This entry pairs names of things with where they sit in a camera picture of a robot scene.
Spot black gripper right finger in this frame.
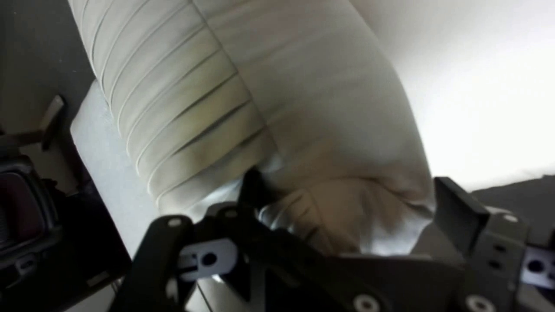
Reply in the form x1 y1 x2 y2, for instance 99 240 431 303
415 174 555 312

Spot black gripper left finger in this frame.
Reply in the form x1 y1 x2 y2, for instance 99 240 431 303
110 166 349 312

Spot small cream pleated pillow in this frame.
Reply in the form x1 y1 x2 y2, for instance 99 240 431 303
66 0 439 259

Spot light grey fabric couch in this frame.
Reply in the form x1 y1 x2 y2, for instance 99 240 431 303
68 0 555 259

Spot black maroon padded object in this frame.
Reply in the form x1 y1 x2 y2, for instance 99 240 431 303
0 154 134 312

